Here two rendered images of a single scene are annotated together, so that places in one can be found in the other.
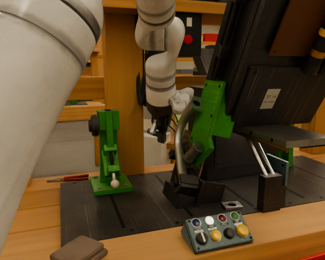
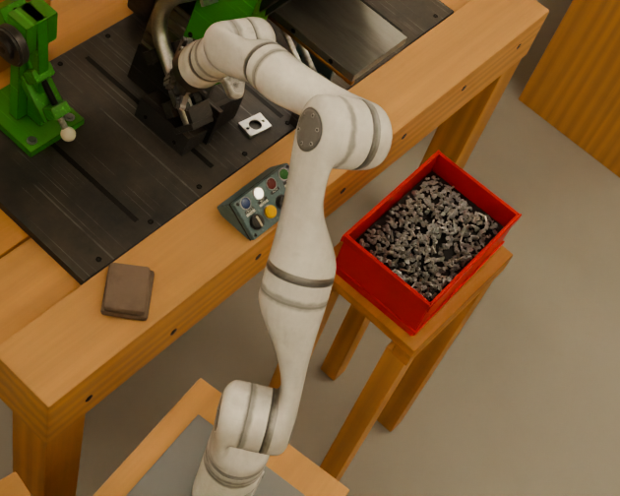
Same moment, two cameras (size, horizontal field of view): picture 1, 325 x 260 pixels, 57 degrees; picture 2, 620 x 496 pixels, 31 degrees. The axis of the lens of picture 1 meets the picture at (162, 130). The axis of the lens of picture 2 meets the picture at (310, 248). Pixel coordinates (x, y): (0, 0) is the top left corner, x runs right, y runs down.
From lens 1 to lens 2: 1.48 m
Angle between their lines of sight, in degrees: 56
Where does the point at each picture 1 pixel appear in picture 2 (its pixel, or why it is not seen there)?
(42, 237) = (26, 268)
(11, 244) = not seen: outside the picture
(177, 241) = (218, 225)
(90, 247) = (141, 279)
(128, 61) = not seen: outside the picture
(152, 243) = (192, 238)
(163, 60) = not seen: hidden behind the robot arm
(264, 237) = not seen: hidden behind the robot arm
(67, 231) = (66, 252)
